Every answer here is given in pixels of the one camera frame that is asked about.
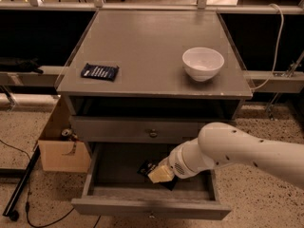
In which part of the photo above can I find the blue snack bar wrapper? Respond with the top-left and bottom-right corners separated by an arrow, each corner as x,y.
81,64 -> 120,82

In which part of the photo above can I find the black cloth on shelf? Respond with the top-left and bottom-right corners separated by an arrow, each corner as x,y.
0,57 -> 44,74

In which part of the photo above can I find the brass drawer knob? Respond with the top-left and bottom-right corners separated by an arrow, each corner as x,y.
149,129 -> 158,138

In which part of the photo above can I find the grey wooden drawer cabinet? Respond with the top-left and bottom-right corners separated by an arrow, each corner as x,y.
56,9 -> 254,163

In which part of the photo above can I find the open grey middle drawer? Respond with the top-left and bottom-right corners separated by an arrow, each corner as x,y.
71,143 -> 231,220

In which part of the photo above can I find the cardboard box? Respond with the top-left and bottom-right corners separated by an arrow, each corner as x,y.
38,99 -> 91,173

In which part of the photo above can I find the metal can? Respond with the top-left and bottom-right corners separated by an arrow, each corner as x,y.
62,128 -> 72,138

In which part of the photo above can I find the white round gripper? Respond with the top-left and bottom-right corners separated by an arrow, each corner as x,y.
148,145 -> 196,183

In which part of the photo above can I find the dark chocolate rxbar wrapper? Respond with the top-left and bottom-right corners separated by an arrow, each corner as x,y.
137,160 -> 178,191

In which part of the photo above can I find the white ceramic bowl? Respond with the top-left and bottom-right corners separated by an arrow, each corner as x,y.
182,47 -> 225,82

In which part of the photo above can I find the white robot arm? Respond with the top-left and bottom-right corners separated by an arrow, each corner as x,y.
148,123 -> 304,189

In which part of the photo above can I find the closed grey top drawer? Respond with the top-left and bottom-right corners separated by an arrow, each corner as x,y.
69,115 -> 238,146

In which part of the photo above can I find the black floor cable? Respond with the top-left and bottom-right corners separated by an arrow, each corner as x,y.
0,138 -> 103,228

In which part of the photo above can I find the black metal floor bar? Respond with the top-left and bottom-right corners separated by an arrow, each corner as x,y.
0,146 -> 40,221

